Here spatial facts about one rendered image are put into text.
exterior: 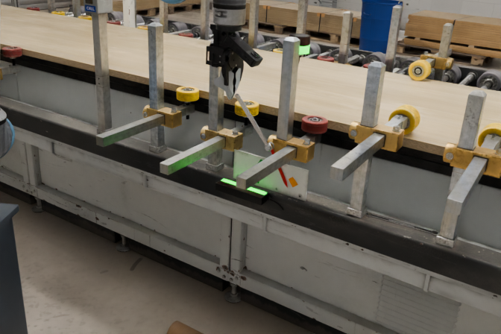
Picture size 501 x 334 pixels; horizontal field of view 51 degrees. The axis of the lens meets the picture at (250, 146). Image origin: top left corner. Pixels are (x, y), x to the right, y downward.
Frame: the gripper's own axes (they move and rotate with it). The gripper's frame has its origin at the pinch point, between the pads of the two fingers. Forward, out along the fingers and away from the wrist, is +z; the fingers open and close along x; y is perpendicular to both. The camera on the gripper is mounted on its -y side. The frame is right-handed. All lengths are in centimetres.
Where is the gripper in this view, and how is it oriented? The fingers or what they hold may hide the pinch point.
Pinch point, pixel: (232, 95)
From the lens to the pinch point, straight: 152.8
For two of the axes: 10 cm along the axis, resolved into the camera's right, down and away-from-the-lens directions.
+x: -5.4, 2.9, -7.9
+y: -8.4, -2.4, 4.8
